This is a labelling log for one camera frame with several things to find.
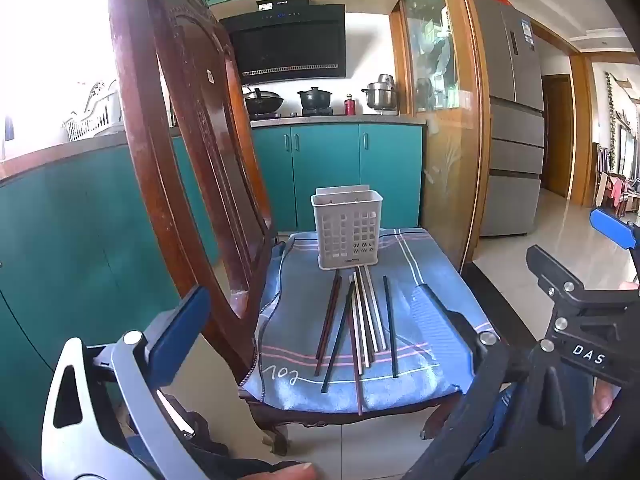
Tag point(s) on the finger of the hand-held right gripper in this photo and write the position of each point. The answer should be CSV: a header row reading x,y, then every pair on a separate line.
x,y
612,227
557,272

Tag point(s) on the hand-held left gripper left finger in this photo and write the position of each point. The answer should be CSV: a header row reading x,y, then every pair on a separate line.
x,y
177,335

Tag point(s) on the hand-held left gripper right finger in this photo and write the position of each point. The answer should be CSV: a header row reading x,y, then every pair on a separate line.
x,y
440,320

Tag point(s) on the black chopstick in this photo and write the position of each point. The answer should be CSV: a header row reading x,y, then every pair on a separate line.
x,y
390,327
366,317

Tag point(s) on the white chopstick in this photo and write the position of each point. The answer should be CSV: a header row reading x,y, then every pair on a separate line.
x,y
361,320
375,310

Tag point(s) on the white plastic utensil basket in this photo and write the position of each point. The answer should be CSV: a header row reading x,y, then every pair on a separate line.
x,y
330,230

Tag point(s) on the person's right hand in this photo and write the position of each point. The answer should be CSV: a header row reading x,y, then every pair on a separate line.
x,y
605,400

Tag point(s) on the person's left hand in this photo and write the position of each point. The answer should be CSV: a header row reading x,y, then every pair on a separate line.
x,y
285,472

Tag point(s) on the hanging clothes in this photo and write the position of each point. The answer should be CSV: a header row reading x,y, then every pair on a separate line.
x,y
617,190

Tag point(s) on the brown room door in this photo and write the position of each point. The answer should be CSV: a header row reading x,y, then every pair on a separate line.
x,y
557,135

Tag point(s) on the blue striped cloth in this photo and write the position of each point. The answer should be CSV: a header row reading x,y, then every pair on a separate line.
x,y
300,310

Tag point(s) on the grey refrigerator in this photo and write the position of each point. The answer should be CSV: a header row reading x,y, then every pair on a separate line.
x,y
515,125

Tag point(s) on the wooden framed glass door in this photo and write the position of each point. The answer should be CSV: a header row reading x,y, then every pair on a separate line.
x,y
452,160

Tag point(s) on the grey kitchen countertop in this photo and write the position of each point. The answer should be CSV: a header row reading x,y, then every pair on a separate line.
x,y
350,120

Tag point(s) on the carved wooden chair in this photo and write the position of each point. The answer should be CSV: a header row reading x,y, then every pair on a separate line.
x,y
145,110

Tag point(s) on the white dish rack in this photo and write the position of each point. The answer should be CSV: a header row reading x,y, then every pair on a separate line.
x,y
95,120

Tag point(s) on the red bottle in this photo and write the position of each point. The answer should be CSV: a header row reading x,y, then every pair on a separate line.
x,y
350,106

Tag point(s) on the steel stockpot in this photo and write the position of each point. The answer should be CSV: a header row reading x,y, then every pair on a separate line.
x,y
380,95

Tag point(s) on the black gas stove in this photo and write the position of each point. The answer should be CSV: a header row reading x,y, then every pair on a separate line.
x,y
312,111

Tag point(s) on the black wok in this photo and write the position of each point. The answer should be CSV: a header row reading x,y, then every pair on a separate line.
x,y
262,101

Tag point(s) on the black lidded pot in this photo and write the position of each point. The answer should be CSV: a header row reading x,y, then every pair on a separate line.
x,y
314,98

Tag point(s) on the black range hood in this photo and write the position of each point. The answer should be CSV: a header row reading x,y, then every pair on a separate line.
x,y
290,45

